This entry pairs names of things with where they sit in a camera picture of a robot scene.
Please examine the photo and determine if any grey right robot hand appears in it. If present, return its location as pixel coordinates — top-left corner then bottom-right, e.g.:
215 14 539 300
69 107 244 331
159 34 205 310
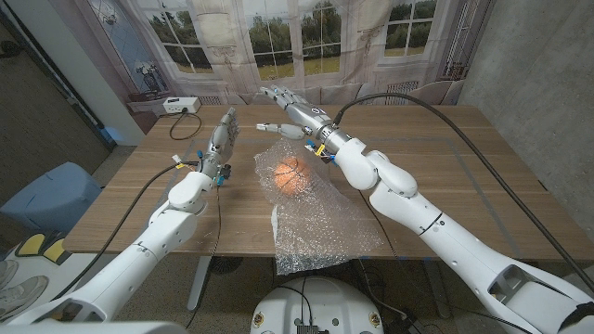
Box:
256 84 339 141

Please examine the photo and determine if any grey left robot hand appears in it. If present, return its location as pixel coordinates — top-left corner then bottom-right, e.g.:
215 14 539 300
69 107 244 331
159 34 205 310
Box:
197 107 241 182

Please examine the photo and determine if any orange mini basketball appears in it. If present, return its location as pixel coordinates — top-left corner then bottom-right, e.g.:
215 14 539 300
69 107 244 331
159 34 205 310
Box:
272 156 311 197

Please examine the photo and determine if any clear bubble wrap sheet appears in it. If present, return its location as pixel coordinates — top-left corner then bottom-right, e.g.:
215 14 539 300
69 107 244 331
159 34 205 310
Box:
253 138 384 276

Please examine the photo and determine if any white power strip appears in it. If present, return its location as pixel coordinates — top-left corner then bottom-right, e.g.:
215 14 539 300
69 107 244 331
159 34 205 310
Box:
161 96 202 116

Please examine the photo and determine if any black power adapter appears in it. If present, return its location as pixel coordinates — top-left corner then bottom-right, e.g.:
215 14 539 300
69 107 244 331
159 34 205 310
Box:
387 315 421 334

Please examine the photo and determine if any printed window scene backdrop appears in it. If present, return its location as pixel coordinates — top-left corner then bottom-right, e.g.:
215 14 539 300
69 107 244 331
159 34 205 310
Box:
48 0 496 135

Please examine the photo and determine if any white table leg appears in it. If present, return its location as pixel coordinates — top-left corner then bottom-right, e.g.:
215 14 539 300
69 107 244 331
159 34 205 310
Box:
424 259 451 319
187 255 213 311

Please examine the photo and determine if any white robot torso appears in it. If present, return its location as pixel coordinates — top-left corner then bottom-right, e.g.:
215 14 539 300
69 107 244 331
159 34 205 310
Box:
250 276 385 334

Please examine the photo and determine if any thin black power cable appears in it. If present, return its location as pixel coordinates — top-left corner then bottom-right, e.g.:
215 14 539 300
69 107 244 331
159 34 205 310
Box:
169 109 203 141

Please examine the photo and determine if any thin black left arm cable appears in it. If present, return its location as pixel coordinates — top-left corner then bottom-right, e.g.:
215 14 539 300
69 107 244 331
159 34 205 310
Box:
184 183 223 329

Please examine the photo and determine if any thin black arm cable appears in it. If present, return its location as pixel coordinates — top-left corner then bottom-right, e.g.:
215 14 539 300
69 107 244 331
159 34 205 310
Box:
356 188 400 261
184 183 223 329

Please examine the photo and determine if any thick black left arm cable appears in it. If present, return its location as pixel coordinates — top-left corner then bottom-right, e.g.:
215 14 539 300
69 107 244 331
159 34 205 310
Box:
50 160 200 301

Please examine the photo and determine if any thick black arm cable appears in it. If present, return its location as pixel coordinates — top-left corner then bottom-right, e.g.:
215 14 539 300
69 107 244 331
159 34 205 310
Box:
332 92 594 291
50 160 200 301

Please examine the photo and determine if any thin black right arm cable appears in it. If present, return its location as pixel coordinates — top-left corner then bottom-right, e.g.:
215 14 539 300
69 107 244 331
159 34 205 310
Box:
356 188 400 261

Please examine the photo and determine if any dark perforated wall panel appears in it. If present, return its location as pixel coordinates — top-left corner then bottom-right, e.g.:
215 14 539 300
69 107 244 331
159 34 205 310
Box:
0 8 117 205

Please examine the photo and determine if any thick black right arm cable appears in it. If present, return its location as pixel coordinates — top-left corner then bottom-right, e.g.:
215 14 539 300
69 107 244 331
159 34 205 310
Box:
332 92 594 291

